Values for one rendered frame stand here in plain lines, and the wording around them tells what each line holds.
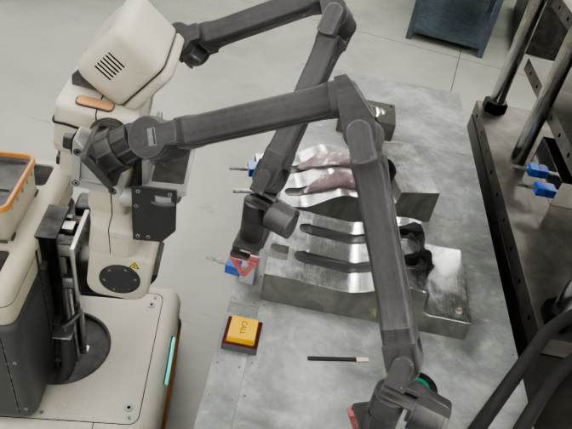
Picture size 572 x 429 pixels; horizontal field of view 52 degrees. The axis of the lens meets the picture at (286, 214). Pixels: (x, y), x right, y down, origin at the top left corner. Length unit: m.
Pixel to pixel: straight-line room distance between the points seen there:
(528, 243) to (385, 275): 0.99
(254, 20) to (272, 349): 0.75
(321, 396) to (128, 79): 0.76
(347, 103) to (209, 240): 1.86
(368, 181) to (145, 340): 1.21
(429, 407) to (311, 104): 0.53
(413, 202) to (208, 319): 1.07
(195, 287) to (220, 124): 1.56
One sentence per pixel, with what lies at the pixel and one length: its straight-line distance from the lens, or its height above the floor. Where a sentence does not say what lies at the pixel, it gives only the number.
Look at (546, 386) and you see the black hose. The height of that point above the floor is 0.88.
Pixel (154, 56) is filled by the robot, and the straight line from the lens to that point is 1.20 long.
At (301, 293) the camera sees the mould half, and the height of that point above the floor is 0.85.
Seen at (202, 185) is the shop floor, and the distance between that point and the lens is 3.07.
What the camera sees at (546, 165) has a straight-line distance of 2.04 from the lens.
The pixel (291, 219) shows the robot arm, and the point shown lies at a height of 1.05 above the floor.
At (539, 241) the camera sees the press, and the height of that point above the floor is 0.78.
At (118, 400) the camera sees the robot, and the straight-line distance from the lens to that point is 1.87.
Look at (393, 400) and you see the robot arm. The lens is 1.01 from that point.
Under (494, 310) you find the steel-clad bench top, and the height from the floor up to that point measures 0.80.
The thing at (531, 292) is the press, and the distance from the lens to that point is 1.74.
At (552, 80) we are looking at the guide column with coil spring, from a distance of 2.10.
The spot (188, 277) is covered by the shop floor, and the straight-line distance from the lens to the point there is 2.57.
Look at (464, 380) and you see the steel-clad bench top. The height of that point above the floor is 0.80.
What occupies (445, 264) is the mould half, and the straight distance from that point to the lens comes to 1.57.
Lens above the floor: 1.85
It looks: 39 degrees down
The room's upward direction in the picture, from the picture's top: 11 degrees clockwise
